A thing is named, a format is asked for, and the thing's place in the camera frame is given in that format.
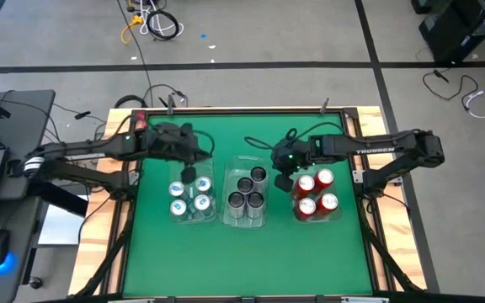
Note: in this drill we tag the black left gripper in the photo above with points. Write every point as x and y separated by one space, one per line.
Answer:
168 143

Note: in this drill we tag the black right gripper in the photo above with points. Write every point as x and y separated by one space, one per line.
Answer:
293 155

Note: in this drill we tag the clear plastic bin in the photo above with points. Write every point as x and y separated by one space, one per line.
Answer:
337 216
236 168
209 168

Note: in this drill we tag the red soda can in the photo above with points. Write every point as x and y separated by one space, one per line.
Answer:
323 177
328 202
307 206
305 183

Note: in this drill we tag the silver can black top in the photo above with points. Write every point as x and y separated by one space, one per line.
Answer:
255 200
245 185
236 200
258 173

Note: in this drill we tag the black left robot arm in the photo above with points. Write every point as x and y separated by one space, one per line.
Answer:
82 148

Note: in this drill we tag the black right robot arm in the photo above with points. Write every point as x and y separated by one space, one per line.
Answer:
373 147

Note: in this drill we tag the red tag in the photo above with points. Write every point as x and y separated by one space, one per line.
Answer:
141 122

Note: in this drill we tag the green table mat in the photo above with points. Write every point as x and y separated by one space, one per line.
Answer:
268 261

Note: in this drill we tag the small black plug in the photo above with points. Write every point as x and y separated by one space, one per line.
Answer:
81 114

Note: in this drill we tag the dark grey desk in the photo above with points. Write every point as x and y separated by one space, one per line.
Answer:
28 126

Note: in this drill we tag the small black puck device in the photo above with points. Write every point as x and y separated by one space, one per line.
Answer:
13 168

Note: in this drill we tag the black caster wheel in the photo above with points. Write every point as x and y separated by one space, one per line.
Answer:
35 283

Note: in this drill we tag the black computer tower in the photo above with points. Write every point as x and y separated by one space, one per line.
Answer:
461 29

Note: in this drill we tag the grey metal post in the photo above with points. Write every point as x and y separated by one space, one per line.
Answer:
171 103
323 106

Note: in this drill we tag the silver metal bracket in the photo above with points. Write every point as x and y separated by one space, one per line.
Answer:
357 176

